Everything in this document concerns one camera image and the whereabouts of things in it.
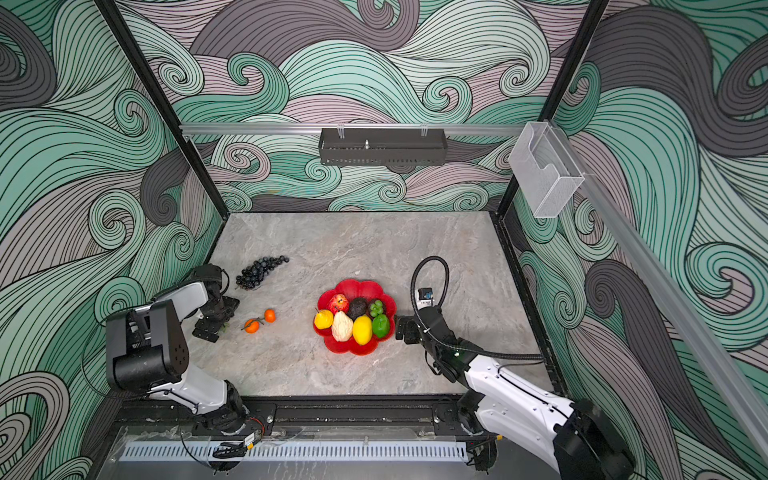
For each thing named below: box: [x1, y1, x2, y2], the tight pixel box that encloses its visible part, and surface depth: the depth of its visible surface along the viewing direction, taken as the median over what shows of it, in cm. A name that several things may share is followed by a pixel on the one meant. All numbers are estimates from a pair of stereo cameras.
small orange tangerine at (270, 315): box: [264, 308, 277, 324], surface depth 92 cm
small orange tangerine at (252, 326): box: [244, 318, 261, 334], surface depth 89 cm
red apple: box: [329, 294, 349, 312], surface depth 89 cm
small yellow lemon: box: [314, 309, 334, 330], surface depth 85 cm
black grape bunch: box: [235, 255, 290, 290], surface depth 100 cm
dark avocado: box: [348, 297, 367, 322], surface depth 90 cm
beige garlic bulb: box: [332, 310, 354, 342], surface depth 85 cm
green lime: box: [372, 314, 390, 339], surface depth 85 cm
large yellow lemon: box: [353, 314, 373, 345], surface depth 86 cm
